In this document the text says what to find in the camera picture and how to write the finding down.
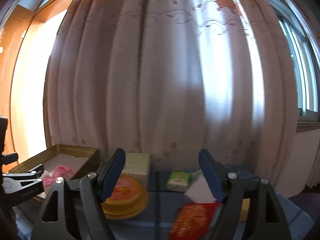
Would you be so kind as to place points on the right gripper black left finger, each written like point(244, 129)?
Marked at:
point(57, 218)

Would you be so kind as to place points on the white sponge block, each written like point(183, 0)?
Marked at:
point(199, 191)

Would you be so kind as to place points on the pink white knitted cloth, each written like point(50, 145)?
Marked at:
point(48, 178)

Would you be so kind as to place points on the yellow object behind finger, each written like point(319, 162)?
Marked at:
point(244, 210)

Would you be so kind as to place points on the gold metal tin box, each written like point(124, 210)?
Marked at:
point(81, 159)

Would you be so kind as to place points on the round gold pink tin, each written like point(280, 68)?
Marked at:
point(129, 199)

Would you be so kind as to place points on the red orange patterned packet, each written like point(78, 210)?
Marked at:
point(193, 221)

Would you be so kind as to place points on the pale yellow tissue pack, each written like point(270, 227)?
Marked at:
point(137, 166)

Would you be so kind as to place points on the blue checked table mat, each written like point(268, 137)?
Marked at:
point(157, 219)

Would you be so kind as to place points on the green white small box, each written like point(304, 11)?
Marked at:
point(178, 181)

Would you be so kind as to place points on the pink floral curtain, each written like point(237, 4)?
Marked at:
point(171, 77)

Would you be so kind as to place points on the wooden door frame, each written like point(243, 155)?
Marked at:
point(28, 33)

